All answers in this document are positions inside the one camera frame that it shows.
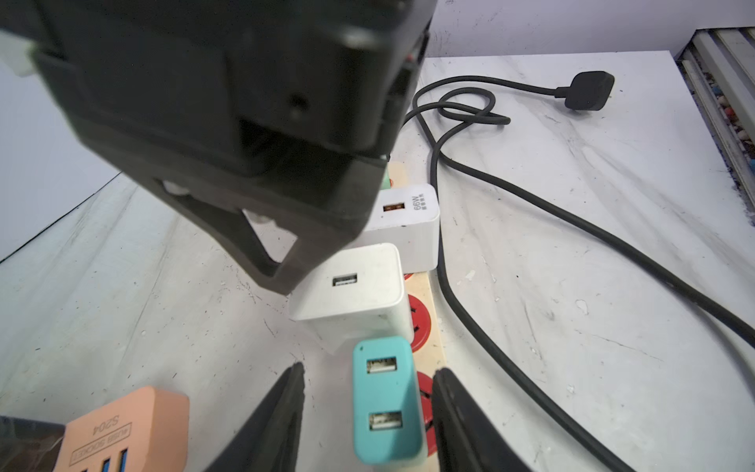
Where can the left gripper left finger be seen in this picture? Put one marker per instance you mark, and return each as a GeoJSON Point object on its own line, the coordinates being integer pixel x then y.
{"type": "Point", "coordinates": [270, 438]}

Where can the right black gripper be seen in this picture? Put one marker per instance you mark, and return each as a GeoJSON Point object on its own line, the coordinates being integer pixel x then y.
{"type": "Point", "coordinates": [223, 81]}

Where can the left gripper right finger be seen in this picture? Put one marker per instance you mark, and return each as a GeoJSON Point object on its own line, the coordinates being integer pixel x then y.
{"type": "Point", "coordinates": [466, 438]}

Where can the teal USB charger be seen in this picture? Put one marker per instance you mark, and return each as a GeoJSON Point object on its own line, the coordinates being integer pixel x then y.
{"type": "Point", "coordinates": [388, 421]}

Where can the tall white USB charger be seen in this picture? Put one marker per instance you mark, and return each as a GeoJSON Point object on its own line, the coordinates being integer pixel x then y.
{"type": "Point", "coordinates": [358, 293]}

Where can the cream red power strip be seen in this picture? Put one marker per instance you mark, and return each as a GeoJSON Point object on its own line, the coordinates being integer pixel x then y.
{"type": "Point", "coordinates": [428, 356]}

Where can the black plug adapter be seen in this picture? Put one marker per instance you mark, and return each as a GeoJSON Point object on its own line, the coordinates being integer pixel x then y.
{"type": "Point", "coordinates": [29, 445]}

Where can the green USB charger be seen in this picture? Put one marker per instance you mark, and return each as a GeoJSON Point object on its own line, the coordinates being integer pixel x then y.
{"type": "Point", "coordinates": [386, 181]}

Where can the small white USB charger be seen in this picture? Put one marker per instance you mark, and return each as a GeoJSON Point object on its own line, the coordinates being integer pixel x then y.
{"type": "Point", "coordinates": [409, 218]}

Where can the orange USB power strip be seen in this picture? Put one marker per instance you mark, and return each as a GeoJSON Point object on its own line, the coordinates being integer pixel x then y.
{"type": "Point", "coordinates": [147, 430]}

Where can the aluminium mounting rail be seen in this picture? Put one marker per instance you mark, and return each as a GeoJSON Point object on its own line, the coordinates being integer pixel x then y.
{"type": "Point", "coordinates": [718, 69]}

